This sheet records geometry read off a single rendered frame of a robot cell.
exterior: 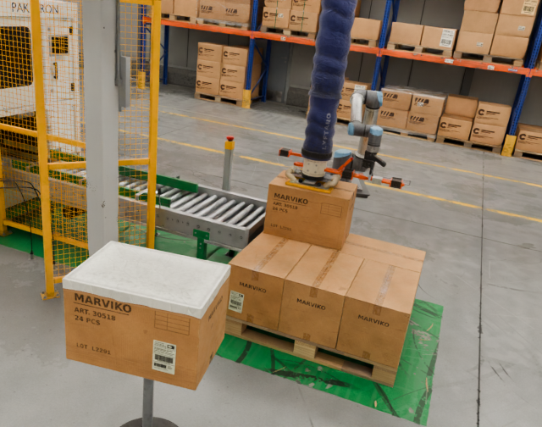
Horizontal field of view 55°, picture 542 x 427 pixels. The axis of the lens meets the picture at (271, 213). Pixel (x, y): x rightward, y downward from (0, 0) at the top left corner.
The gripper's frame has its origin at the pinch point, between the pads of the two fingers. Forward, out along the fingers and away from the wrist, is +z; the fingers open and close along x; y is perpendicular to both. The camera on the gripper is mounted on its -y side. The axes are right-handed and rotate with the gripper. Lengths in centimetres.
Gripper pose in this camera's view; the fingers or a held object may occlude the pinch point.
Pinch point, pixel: (370, 179)
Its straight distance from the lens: 383.7
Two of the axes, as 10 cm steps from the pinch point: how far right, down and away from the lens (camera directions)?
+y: -9.4, -2.2, 2.7
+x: -3.3, 3.2, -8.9
